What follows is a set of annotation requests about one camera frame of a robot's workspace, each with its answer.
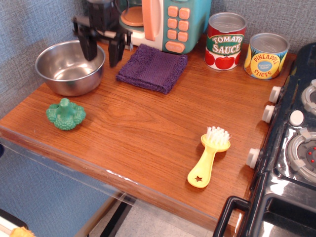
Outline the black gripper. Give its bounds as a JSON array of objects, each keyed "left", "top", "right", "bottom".
[{"left": 72, "top": 0, "right": 131, "bottom": 68}]

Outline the metal pot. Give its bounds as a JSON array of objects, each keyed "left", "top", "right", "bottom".
[{"left": 35, "top": 40, "right": 106, "bottom": 97}]

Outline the yellow brush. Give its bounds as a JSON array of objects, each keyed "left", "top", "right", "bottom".
[{"left": 187, "top": 126, "right": 231, "bottom": 188}]

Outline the purple folded cloth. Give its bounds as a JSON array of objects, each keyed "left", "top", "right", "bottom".
[{"left": 116, "top": 44, "right": 188, "bottom": 94}]

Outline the teal toy microwave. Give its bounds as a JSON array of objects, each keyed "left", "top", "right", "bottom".
[{"left": 118, "top": 0, "right": 212, "bottom": 54}]

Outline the green toy broccoli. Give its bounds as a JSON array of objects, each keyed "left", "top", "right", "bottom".
[{"left": 46, "top": 98, "right": 86, "bottom": 131}]

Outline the tomato sauce can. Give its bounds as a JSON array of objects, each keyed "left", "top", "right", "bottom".
[{"left": 204, "top": 12, "right": 247, "bottom": 71}]

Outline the pineapple slices can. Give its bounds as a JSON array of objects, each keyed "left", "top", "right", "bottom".
[{"left": 244, "top": 33, "right": 290, "bottom": 80}]

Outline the orange striped object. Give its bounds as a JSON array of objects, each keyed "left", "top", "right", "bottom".
[{"left": 9, "top": 227, "right": 35, "bottom": 237}]

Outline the black toy stove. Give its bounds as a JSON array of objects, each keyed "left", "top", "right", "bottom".
[{"left": 213, "top": 43, "right": 316, "bottom": 237}]

